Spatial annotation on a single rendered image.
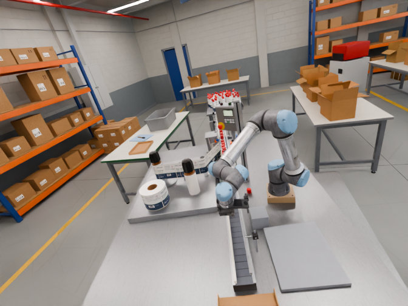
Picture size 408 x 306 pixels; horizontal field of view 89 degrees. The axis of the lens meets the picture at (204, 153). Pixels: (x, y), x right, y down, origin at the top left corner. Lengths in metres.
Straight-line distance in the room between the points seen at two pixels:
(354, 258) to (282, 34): 8.25
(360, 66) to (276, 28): 3.39
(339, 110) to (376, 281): 2.05
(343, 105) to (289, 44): 6.30
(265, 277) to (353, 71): 6.13
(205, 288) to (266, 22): 8.54
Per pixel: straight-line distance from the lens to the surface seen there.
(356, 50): 6.77
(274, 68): 9.05
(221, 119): 1.58
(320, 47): 8.48
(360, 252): 1.38
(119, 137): 5.32
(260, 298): 1.17
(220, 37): 9.05
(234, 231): 1.33
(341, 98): 2.92
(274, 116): 1.13
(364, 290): 1.26
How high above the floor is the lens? 1.87
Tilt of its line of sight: 26 degrees down
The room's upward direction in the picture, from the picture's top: 13 degrees counter-clockwise
